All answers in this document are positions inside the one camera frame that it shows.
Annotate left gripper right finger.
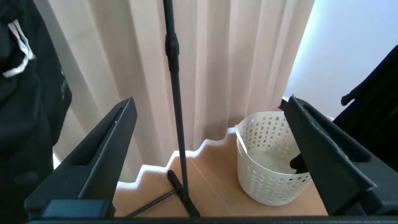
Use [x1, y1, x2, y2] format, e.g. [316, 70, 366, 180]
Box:
[284, 95, 398, 217]

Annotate white laundry basket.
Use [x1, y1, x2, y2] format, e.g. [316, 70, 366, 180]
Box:
[234, 111, 335, 207]

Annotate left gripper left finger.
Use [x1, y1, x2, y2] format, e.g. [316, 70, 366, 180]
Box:
[24, 96, 138, 218]

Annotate black shorts with white cord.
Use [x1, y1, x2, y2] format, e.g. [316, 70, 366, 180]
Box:
[0, 0, 73, 224]

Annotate black garment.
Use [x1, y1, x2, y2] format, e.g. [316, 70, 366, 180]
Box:
[289, 45, 398, 174]

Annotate beige curtain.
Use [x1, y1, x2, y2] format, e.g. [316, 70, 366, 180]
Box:
[32, 0, 315, 183]

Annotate black clothes rack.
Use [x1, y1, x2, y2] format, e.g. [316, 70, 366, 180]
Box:
[126, 0, 201, 218]

